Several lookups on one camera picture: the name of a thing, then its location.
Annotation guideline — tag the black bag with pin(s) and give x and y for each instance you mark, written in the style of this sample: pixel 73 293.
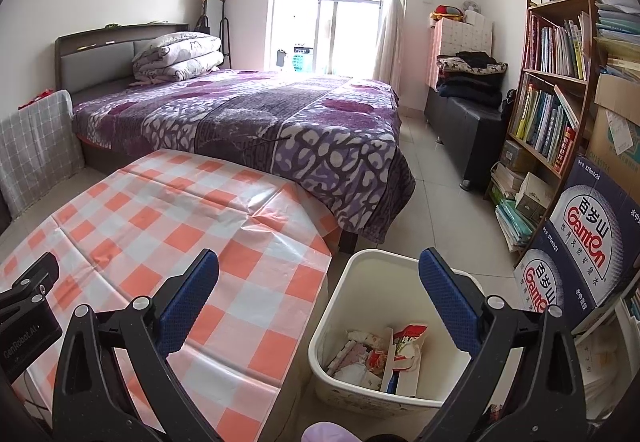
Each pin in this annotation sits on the black bag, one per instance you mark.
pixel 510 107

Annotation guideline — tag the stack of pale folders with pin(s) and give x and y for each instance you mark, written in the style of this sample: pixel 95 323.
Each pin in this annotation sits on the stack of pale folders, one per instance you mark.
pixel 617 37

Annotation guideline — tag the bed with purple cover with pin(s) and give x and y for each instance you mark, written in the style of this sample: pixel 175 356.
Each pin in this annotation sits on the bed with purple cover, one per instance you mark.
pixel 250 122

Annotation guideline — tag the white paper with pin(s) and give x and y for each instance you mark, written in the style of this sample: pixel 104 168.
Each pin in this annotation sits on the white paper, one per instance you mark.
pixel 355 374

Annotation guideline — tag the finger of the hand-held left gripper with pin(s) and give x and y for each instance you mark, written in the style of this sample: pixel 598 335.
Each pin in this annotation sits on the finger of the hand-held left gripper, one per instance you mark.
pixel 35 277

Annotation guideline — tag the teal basket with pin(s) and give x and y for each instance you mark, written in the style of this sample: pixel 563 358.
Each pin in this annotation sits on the teal basket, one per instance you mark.
pixel 302 59

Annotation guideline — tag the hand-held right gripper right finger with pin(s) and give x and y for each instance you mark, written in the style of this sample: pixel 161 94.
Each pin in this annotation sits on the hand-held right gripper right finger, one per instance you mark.
pixel 450 302

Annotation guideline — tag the white waste basket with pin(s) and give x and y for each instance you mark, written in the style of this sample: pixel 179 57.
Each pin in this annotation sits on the white waste basket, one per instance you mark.
pixel 350 292

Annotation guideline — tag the wooden bookshelf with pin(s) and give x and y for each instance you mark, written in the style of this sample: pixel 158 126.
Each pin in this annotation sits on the wooden bookshelf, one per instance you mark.
pixel 590 7

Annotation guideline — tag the black bench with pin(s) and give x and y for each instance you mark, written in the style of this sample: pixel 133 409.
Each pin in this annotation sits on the black bench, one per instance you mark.
pixel 465 137

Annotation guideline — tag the white carton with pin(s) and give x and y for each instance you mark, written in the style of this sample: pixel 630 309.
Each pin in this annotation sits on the white carton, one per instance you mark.
pixel 395 362

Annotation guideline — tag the red noodle packet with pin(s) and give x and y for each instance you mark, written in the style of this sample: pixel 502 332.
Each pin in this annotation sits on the red noodle packet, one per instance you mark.
pixel 407 339

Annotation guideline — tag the floral white wrapper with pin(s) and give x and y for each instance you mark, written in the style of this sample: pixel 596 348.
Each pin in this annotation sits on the floral white wrapper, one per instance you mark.
pixel 362 339

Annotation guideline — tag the white storage shelf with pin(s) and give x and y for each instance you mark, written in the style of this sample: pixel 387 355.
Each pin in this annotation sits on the white storage shelf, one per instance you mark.
pixel 605 362

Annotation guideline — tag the folded floral quilt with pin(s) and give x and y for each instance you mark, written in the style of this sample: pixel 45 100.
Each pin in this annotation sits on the folded floral quilt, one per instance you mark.
pixel 180 54

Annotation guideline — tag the small white fan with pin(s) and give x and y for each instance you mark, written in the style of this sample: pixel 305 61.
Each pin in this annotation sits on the small white fan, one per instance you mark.
pixel 471 6

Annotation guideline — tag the row of leaning books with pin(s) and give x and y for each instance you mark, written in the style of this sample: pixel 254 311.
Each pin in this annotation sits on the row of leaning books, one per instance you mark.
pixel 542 122

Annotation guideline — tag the red cloth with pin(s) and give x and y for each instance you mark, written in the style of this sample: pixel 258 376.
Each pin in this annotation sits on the red cloth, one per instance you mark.
pixel 35 99

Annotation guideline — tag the row of upright books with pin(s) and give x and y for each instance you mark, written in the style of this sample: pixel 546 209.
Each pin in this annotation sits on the row of upright books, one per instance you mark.
pixel 555 47

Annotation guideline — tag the pale purple soft thing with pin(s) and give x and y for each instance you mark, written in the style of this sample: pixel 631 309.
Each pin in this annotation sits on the pale purple soft thing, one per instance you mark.
pixel 327 433

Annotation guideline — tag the orange checked tablecloth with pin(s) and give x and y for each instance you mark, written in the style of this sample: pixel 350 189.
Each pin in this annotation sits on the orange checked tablecloth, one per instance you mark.
pixel 150 222

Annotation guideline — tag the small dark blue water carton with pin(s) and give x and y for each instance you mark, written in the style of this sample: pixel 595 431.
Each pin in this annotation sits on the small dark blue water carton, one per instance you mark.
pixel 537 287

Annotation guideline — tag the grey checked cloth cover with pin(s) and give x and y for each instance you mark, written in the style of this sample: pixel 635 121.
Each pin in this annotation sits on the grey checked cloth cover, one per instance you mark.
pixel 35 147

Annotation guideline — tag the red and yellow toy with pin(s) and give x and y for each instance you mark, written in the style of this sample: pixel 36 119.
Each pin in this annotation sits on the red and yellow toy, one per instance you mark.
pixel 447 13

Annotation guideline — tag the large dark blue water carton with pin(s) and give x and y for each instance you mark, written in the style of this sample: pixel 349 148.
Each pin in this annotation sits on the large dark blue water carton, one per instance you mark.
pixel 595 242

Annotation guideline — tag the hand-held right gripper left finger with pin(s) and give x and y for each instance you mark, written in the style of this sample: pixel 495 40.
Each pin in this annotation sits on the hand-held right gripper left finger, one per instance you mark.
pixel 192 302

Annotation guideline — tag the pink covered cabinet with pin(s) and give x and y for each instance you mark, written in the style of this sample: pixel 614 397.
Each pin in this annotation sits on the pink covered cabinet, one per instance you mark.
pixel 450 42

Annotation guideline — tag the dark wooden bed frame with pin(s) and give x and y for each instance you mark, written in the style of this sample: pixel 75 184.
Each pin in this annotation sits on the dark wooden bed frame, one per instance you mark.
pixel 95 57

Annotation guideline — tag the brown cardboard box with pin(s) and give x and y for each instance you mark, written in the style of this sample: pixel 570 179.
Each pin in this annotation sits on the brown cardboard box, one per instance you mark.
pixel 617 122

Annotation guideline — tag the stack of papers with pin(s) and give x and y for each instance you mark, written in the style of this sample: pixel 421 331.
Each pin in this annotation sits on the stack of papers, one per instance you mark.
pixel 512 217

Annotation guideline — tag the pile of dark clothes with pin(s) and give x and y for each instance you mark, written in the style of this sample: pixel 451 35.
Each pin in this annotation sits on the pile of dark clothes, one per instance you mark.
pixel 470 77

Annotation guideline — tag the black coat stand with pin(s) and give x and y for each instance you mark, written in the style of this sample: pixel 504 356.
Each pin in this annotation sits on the black coat stand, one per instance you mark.
pixel 222 32

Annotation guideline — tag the white curtain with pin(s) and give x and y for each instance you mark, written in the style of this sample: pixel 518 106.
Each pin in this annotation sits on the white curtain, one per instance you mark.
pixel 392 12

